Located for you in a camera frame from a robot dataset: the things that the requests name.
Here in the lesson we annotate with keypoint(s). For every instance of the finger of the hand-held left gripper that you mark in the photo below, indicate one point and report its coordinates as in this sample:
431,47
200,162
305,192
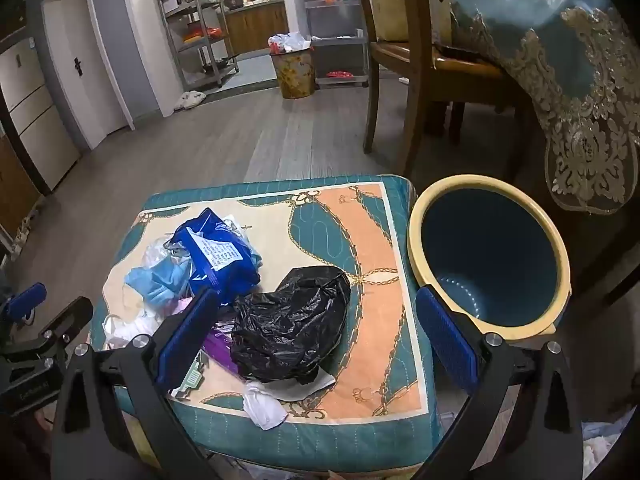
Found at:
70,317
25,301

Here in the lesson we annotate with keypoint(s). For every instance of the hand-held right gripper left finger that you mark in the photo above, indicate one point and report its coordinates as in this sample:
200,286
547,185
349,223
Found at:
185,332

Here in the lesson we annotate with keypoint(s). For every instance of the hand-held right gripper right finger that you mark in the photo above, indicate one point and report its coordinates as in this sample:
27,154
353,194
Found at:
445,340

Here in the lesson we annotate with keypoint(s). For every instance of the purple wrapper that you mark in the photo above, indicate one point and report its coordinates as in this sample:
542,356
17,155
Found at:
220,350

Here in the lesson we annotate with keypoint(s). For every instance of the blue disposable glove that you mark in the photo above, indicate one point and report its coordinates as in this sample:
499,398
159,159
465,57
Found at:
160,280

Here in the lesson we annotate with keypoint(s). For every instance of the blue plastic package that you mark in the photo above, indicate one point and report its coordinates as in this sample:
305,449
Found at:
220,260

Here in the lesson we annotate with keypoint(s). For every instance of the black plastic bag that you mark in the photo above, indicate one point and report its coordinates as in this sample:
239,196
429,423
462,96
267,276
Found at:
290,325

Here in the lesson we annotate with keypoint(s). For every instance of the blue bin with yellow rim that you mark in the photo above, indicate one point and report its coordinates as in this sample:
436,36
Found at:
490,240

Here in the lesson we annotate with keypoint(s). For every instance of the white box with green print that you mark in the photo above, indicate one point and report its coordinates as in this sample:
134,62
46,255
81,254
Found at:
190,380

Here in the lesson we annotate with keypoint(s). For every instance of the white crumpled tissue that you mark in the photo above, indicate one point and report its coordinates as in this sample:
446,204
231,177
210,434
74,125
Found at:
265,405
127,330

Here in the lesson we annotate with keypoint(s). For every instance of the clear plastic bag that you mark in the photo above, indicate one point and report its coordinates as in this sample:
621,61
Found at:
155,255

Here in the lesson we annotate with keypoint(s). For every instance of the brown wooden cabinet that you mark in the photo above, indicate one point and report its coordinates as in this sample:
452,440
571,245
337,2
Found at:
15,185

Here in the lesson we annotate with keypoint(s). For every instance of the white drawer cabinet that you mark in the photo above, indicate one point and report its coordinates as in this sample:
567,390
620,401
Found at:
35,125

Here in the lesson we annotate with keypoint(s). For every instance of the white door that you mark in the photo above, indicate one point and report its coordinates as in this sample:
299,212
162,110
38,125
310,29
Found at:
85,95

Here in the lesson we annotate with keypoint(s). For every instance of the pair of white slippers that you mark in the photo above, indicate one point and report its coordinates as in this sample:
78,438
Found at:
189,100

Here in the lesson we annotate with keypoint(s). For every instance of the wooden chair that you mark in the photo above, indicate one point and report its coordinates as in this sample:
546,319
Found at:
415,85

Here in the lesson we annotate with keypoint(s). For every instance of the floral patterned waste bin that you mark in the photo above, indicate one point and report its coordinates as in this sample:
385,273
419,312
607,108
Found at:
295,75

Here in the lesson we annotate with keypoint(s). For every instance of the white bag in waste bin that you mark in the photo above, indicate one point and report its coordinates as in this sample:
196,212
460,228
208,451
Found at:
290,42

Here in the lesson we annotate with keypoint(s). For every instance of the teal lace tablecloth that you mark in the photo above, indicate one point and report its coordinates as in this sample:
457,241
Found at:
575,60

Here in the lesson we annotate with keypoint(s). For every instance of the wooden kitchen cabinet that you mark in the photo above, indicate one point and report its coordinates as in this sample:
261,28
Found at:
257,30

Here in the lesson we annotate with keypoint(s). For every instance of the steel shelf rack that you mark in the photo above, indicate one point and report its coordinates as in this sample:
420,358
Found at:
200,20

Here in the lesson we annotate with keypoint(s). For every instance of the yellow cushion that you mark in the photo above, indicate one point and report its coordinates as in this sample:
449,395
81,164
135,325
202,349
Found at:
390,12

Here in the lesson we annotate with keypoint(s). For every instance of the dark cooking pot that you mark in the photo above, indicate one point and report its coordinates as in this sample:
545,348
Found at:
233,1

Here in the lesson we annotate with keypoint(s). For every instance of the grey shelf rack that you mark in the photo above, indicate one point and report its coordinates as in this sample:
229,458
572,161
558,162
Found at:
335,20

